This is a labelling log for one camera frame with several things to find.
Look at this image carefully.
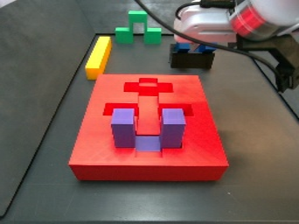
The black angle fixture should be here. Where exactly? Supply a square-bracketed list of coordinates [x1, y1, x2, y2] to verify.
[169, 44, 214, 69]

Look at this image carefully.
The black cable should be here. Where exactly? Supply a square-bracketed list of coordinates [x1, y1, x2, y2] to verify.
[133, 0, 287, 80]

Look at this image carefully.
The purple U-shaped block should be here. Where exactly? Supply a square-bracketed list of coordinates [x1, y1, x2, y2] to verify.
[110, 108, 185, 152]

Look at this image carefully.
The yellow long bar block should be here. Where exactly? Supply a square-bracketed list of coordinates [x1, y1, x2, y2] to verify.
[85, 36, 112, 80]

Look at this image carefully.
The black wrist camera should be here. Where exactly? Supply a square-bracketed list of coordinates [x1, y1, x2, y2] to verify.
[237, 35, 299, 93]

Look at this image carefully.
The red slotted base block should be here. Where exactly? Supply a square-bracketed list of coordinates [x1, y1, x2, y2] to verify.
[69, 74, 229, 181]

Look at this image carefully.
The white red robot arm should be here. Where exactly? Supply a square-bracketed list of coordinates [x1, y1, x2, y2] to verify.
[173, 0, 299, 43]

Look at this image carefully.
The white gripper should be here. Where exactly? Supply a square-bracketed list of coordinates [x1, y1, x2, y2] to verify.
[173, 5, 236, 43]

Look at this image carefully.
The green arch block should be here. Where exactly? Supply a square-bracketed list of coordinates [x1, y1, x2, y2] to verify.
[114, 10, 161, 45]

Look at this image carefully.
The blue U-shaped block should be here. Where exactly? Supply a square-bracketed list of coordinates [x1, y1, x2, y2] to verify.
[174, 43, 216, 53]

